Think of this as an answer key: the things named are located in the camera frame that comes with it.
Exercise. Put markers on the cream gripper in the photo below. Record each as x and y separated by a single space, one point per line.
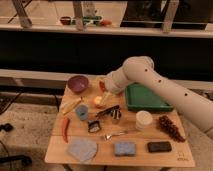
105 97

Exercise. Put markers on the yellow banana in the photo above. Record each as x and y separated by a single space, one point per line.
69 105

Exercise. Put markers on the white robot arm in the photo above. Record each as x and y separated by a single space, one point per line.
194 107

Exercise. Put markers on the red bowl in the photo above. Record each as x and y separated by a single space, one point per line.
102 86

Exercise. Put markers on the purple bowl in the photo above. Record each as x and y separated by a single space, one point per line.
78 83

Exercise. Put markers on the yellow apple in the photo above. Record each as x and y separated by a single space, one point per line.
97 102

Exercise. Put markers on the small metal cup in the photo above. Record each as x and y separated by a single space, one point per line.
115 116

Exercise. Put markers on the blue cup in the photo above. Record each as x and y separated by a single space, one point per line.
82 112

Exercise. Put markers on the green plastic tray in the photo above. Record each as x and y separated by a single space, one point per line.
138 98

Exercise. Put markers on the wooden table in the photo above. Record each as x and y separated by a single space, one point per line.
179 156

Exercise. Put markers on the silver fork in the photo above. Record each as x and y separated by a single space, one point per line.
107 137

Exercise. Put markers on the white cup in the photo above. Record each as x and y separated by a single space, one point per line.
143 119

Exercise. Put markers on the red chili pepper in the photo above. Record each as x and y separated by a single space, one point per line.
64 128

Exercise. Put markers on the blue sponge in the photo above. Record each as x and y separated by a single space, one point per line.
124 148

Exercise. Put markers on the blue grey cloth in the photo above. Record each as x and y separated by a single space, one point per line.
82 149

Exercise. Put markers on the dark red grapes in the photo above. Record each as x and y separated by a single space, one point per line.
166 125

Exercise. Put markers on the black rectangular block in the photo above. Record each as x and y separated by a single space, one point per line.
162 146

